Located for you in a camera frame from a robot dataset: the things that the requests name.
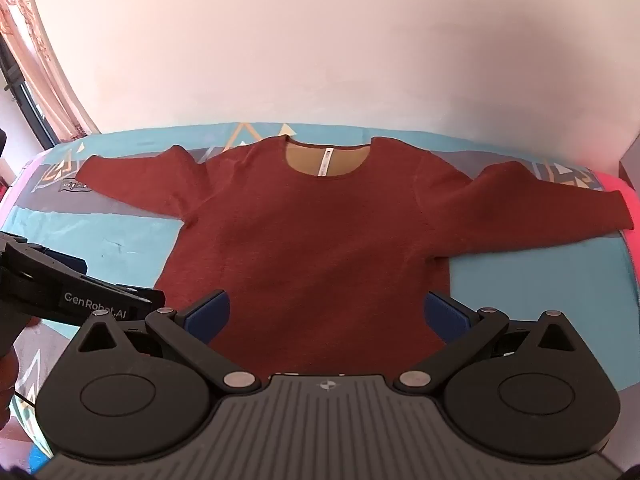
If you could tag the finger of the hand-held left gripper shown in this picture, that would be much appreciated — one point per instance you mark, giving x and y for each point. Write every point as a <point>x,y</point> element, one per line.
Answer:
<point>67,262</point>

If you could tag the patterned teal bed sheet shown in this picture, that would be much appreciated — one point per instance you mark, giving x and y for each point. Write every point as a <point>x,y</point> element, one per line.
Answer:
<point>100,240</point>

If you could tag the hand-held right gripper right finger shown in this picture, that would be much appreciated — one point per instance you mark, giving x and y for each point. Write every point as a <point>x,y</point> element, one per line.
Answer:
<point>445,312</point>

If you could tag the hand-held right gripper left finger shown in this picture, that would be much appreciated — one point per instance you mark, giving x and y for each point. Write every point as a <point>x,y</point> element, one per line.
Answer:
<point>212,312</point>

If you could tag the dark red sweater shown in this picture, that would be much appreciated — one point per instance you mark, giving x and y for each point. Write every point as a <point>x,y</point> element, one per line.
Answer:
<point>320,240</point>

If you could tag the dark window frame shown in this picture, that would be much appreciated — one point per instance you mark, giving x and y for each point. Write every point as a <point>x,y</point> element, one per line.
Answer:
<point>20,95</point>

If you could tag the pink floral curtain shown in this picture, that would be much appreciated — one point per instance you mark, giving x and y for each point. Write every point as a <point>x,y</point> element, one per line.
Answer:
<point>45,70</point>

